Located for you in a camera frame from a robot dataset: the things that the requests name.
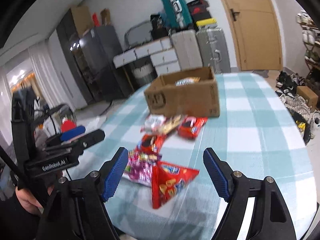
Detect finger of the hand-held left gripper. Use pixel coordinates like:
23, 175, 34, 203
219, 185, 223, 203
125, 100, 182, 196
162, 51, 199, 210
41, 129, 105, 155
46, 126, 87, 147

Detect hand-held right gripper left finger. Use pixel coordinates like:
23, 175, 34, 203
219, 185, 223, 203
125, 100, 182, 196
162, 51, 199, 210
37, 147, 129, 240

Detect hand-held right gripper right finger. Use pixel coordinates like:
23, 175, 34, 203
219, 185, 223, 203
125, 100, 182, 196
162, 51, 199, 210
203, 148, 294, 240

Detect pink grape candy packet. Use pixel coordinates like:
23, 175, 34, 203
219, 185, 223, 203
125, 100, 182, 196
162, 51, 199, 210
129, 150, 162, 164
122, 161, 153, 188

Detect red chips bag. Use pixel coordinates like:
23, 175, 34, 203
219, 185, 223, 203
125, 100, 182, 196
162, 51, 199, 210
151, 160, 200, 209

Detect dark red snack packet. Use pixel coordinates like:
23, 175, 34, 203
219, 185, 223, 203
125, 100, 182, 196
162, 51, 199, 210
136, 134, 167, 154

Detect red white snack packet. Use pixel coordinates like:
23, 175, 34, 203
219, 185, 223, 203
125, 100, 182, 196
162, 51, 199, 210
177, 116, 208, 139

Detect white red-ended snack packet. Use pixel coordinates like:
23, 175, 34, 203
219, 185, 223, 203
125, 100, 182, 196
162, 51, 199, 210
140, 114, 167, 133

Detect beige cookie packet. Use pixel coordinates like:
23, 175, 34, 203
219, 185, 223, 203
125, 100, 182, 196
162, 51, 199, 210
157, 115, 188, 134

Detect brown cardboard box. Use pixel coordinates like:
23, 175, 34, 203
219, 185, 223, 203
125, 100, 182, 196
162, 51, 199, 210
144, 67, 220, 118

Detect blue cookie packet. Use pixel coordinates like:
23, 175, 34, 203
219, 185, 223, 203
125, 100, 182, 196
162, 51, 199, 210
174, 77, 201, 87

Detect person's left forearm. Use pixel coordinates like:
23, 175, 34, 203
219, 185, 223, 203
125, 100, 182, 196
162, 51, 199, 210
0, 192, 50, 240

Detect person's left hand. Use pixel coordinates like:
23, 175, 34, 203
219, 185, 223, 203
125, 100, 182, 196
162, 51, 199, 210
15, 185, 54, 214

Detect clear plastic container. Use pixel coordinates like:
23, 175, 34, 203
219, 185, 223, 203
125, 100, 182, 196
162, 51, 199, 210
54, 104, 77, 133

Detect patterned floor rug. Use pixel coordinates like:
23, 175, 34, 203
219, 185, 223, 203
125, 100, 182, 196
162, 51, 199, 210
99, 100, 130, 117

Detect white curtain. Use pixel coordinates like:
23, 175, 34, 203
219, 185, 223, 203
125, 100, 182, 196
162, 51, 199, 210
27, 44, 75, 113

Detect dark grey fridge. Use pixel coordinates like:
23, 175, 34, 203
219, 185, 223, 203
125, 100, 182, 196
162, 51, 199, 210
79, 26, 130, 104

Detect dark glass cabinet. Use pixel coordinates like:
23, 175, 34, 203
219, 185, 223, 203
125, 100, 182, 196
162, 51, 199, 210
56, 11, 100, 110

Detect woven grey laundry basket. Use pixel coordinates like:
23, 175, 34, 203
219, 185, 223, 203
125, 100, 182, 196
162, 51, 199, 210
131, 64, 157, 87

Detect white drawer desk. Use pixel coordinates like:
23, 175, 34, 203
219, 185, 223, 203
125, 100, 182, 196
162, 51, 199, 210
113, 36, 182, 75

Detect oval silver-framed mirror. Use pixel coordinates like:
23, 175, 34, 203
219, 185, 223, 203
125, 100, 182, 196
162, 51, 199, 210
124, 21, 153, 49

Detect large tan cardboard box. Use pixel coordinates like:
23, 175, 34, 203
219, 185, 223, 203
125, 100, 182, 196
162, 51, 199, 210
71, 6, 93, 37

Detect heap of loose shoes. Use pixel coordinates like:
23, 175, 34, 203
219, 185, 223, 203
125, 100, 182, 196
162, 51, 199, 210
275, 71, 320, 140

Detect brown paper bag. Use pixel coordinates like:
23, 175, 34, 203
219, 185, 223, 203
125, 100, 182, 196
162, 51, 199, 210
100, 9, 112, 25

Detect small cardboard box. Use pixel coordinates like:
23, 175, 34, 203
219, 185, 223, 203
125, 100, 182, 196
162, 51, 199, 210
296, 86, 318, 113

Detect white suitcase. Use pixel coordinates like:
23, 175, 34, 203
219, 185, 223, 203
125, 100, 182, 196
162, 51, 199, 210
171, 29, 203, 69

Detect silver suitcase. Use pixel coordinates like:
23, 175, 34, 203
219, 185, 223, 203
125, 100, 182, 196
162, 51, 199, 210
196, 26, 231, 74

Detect black paper bag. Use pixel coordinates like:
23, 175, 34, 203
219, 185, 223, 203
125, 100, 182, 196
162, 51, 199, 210
150, 14, 170, 39

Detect tan wooden door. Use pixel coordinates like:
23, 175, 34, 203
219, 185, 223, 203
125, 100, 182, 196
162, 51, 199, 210
215, 0, 283, 72

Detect metal shoe rack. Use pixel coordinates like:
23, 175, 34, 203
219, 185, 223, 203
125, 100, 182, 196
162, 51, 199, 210
296, 10, 320, 85

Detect teal suitcase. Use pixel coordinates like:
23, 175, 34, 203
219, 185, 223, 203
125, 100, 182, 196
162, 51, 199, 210
159, 0, 194, 29

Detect red black shoe box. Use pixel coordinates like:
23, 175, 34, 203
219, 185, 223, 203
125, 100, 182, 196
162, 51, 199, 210
189, 6, 213, 22

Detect shoe rack with shoes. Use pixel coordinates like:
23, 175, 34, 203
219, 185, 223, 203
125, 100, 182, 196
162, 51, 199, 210
296, 10, 320, 80

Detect flat black shoe box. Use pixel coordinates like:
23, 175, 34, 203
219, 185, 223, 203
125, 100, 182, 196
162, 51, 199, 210
187, 0, 209, 9

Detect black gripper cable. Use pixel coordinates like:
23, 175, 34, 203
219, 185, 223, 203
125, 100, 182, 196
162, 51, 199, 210
0, 145, 28, 189

